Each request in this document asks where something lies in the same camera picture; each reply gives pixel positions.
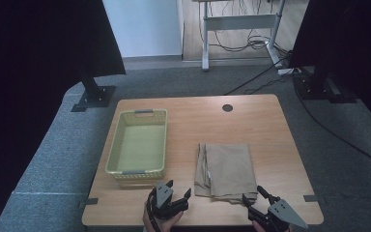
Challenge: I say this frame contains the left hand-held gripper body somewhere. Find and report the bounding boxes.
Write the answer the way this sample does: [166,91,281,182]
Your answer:
[146,182,189,221]

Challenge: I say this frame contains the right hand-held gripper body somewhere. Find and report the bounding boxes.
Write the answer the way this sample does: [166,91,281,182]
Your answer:
[246,199,309,232]

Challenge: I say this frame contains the beige pants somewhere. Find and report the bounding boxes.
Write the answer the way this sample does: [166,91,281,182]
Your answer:
[193,142,259,205]

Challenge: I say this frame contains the yellow-green plastic basket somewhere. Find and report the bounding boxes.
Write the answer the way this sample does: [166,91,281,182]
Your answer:
[104,108,169,181]

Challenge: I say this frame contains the person's right hand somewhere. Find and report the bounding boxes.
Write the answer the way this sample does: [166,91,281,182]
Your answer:
[251,219,295,232]

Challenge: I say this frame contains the person's left hand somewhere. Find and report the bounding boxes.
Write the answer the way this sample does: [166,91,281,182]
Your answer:
[142,206,185,232]

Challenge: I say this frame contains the black metal stand base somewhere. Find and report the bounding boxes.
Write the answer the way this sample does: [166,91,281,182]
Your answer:
[70,69,117,113]
[293,66,359,104]

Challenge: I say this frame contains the white power strip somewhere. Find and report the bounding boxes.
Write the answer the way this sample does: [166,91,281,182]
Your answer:
[276,67,300,77]

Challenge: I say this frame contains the black curtain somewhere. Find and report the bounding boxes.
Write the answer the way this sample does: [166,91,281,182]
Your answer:
[288,0,371,136]
[0,0,127,226]

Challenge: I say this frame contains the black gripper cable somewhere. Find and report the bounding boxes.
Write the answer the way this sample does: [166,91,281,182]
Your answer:
[145,188,162,232]

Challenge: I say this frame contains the long black floor cable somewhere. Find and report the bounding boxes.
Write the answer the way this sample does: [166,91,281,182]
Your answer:
[292,76,371,171]
[222,56,292,97]

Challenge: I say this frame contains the bundle of black cables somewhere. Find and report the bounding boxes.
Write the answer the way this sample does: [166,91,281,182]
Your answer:
[206,0,293,61]

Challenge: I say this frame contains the white desk frame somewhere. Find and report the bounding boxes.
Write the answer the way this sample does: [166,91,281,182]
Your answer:
[191,0,287,73]

